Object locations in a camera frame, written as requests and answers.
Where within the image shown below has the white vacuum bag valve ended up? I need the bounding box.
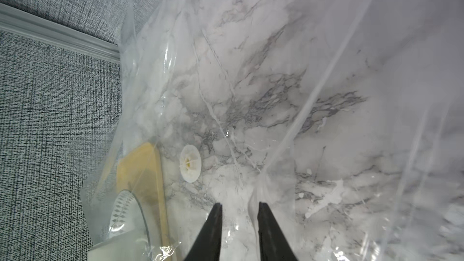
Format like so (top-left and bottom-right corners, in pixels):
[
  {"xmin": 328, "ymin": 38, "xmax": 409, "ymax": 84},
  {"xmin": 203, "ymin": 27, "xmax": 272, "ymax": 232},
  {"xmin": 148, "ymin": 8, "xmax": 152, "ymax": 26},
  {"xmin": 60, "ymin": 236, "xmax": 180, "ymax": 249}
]
[{"xmin": 180, "ymin": 145, "xmax": 202, "ymax": 183}]

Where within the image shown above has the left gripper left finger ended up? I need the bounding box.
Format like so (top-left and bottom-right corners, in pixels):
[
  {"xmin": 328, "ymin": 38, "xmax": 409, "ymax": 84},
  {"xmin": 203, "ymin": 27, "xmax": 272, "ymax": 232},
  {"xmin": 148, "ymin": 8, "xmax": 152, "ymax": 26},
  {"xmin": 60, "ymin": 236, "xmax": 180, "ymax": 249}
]
[{"xmin": 184, "ymin": 203, "xmax": 223, "ymax": 261}]

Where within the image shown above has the yellow plastic tray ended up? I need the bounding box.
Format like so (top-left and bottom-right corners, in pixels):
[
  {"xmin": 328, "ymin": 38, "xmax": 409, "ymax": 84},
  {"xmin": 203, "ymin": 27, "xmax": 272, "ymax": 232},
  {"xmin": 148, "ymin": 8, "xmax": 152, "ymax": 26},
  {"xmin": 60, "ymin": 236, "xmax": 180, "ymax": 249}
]
[{"xmin": 87, "ymin": 142, "xmax": 179, "ymax": 261}]

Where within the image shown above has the clear plastic vacuum bag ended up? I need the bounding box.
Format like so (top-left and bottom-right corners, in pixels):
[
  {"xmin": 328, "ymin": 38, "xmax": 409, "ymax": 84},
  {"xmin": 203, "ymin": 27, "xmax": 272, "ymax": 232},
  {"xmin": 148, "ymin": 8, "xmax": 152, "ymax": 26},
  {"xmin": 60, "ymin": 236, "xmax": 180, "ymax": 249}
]
[{"xmin": 81, "ymin": 0, "xmax": 464, "ymax": 261}]

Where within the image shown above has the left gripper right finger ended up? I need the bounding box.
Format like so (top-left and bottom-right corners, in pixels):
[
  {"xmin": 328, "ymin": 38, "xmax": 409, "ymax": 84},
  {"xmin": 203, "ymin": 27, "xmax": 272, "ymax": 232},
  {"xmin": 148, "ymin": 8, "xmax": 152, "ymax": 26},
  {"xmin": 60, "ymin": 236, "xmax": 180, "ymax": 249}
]
[{"xmin": 257, "ymin": 202, "xmax": 297, "ymax": 261}]

